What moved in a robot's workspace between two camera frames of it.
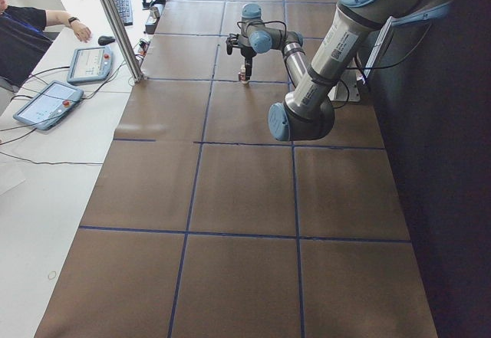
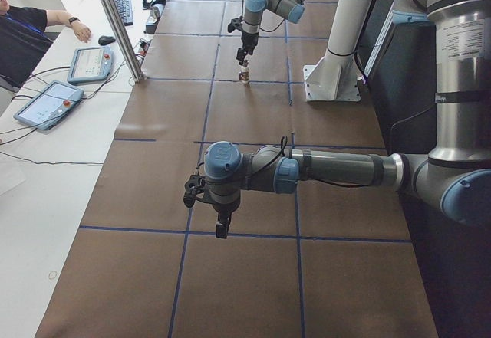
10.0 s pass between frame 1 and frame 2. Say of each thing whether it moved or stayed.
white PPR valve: stayed
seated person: stayed
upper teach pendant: stayed
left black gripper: moved
